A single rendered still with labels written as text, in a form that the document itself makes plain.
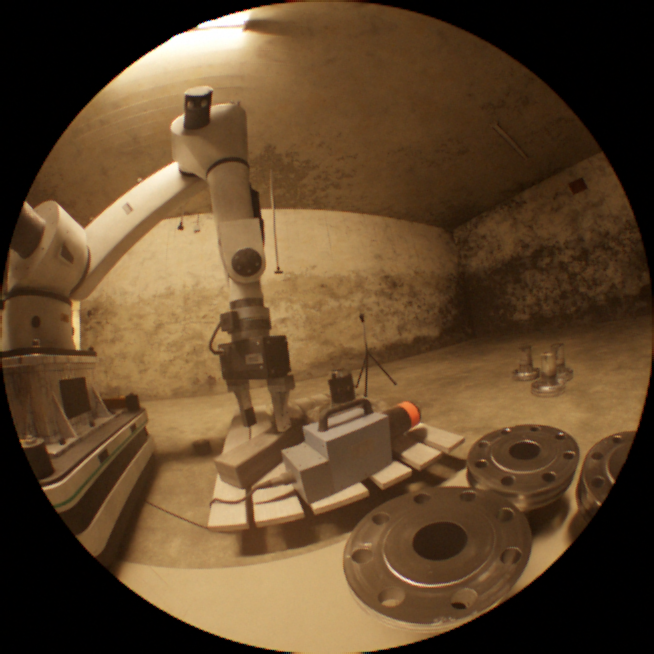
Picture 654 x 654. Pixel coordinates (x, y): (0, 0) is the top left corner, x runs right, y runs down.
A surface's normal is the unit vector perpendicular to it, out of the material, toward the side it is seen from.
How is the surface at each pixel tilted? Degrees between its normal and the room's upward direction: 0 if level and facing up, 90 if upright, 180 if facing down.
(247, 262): 90
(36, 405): 90
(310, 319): 90
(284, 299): 90
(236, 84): 180
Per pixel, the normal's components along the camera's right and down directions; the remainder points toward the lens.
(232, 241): 0.43, -0.12
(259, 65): 0.15, 0.99
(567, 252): -0.93, 0.11
